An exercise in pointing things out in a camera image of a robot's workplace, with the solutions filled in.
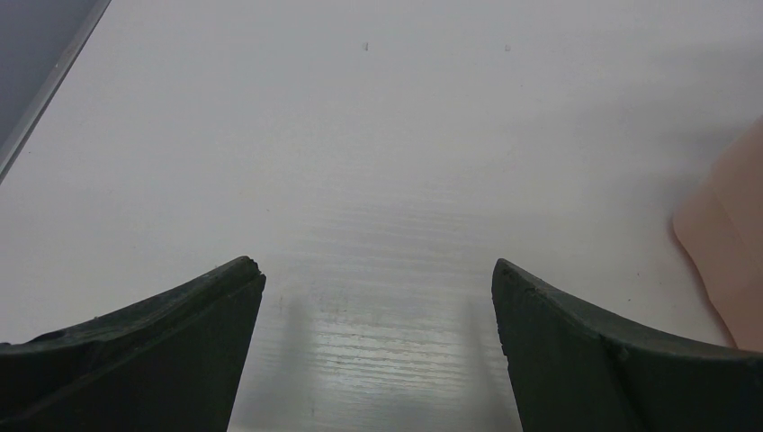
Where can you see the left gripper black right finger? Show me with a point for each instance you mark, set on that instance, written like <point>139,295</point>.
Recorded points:
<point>574,366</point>

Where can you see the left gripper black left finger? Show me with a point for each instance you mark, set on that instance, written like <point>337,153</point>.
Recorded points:
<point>172,362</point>

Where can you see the pink plastic bin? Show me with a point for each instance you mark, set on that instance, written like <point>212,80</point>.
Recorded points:
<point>720,227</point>

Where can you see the aluminium table edge rail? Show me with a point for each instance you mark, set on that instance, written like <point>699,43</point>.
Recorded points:
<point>40,41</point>

